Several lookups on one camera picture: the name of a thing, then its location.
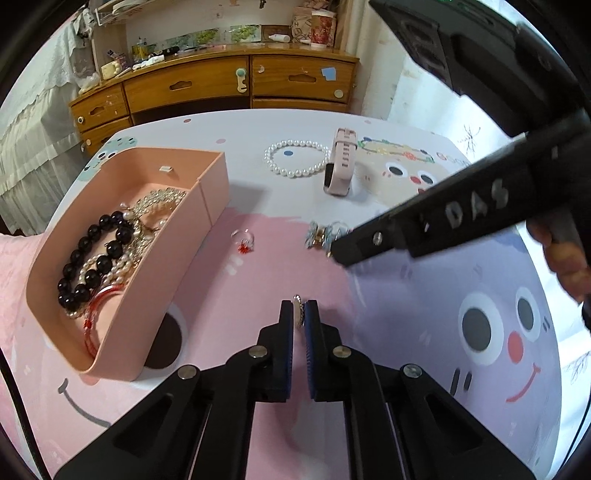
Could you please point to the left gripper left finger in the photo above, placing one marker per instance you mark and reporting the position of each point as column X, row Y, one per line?
column 196, row 424

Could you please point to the right hand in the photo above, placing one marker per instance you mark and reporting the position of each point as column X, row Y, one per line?
column 566, row 260

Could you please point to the gold rhinestone jewelry cluster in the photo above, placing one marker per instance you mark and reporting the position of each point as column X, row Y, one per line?
column 147, row 216

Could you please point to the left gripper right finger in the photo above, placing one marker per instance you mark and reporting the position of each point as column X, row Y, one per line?
column 400, row 423

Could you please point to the silver ring red stone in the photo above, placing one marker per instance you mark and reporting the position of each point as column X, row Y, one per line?
column 244, row 240

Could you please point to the white lace cover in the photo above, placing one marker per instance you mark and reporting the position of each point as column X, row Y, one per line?
column 41, row 152

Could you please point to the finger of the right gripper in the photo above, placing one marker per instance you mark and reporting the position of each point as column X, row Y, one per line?
column 543, row 177

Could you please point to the pink smart watch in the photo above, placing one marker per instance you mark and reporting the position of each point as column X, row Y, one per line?
column 341, row 164

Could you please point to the wooden desk with drawers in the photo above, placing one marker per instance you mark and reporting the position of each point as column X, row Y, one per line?
column 258, row 76

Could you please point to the pink plastic tray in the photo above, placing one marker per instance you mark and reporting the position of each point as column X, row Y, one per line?
column 108, row 269

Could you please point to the cartoon printed tablecloth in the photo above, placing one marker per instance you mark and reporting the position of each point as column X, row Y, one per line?
column 476, row 318

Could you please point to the cream ceramic mug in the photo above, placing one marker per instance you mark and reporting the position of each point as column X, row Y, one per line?
column 110, row 70

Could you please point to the red patterned paper cup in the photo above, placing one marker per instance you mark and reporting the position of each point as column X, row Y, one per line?
column 321, row 28

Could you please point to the blue flower earring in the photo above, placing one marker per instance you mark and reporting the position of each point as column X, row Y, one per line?
column 321, row 237

